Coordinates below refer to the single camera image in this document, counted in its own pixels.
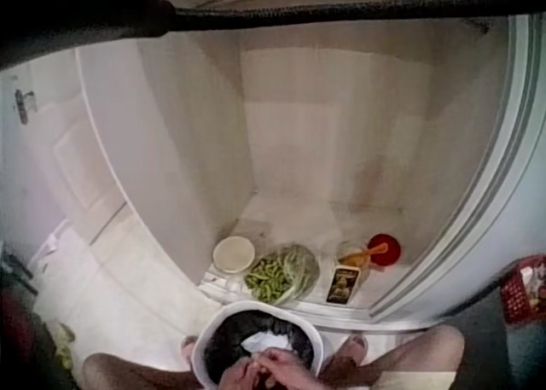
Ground person's right hand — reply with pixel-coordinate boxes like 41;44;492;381
254;346;317;390

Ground person's left hand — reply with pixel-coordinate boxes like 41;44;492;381
221;358;266;390

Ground white paper scrap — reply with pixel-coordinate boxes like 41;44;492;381
240;331;292;356

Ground black bin liner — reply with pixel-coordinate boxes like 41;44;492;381
203;311;319;385

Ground white plastic bucket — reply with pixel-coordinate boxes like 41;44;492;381
190;300;332;390

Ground pile of green beans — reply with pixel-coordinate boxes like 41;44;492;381
246;245;311;301

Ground clear plastic bag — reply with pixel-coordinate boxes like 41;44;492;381
243;242;321;305

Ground black printed box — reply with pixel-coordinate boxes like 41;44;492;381
325;265;362;305

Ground white round bowl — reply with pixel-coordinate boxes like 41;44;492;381
212;235;257;275

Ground clear glass jar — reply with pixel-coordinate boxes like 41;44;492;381
335;240;369;276

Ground person's legs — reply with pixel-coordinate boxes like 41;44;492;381
82;324;466;390

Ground orange plastic spoon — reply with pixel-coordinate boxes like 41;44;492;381
352;242;389;265

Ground red plastic bowl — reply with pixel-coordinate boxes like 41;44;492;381
367;233;403;268

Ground dark heap of clothes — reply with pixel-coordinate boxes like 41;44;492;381
0;247;78;390

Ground red plastic basket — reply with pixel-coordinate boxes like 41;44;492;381
497;254;546;326

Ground white door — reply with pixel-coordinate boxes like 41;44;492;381
0;47;131;248

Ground sliding glass door frame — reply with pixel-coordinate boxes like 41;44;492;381
367;12;546;323

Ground black head strap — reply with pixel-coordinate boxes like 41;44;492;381
0;0;546;73

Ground metal door handle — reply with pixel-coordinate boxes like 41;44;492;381
14;88;38;126

